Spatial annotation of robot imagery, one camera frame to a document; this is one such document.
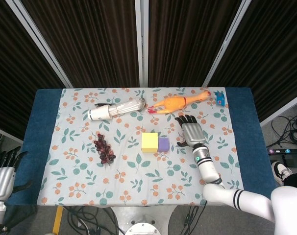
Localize yellow table leg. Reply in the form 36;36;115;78
52;206;64;235

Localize large yellow foam cube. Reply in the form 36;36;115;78
141;133;160;154

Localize dark red grape bunch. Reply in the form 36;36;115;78
93;133;117;165

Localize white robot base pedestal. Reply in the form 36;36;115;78
109;206;179;235

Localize black trouser leg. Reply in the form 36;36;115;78
283;172;297;190

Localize black cables under table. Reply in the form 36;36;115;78
64;206;122;235

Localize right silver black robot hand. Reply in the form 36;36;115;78
174;114;207;148

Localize black floor cable bundle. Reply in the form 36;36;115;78
270;114;297;148

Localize medium purple foam cube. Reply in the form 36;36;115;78
157;137;171;154

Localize dark folding screen panel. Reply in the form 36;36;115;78
202;0;297;126
0;0;74;145
5;0;149;88
135;0;252;88

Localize white black sneaker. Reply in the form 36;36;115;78
271;161;294;188

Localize clear sleeve of white straws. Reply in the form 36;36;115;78
106;97;147;116

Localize blue table cover cloth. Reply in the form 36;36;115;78
6;87;280;207

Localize floral tablecloth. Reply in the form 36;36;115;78
37;87;245;207

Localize orange rubber chicken toy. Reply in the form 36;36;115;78
146;90;212;116

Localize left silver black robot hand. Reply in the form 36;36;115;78
0;146;33;201

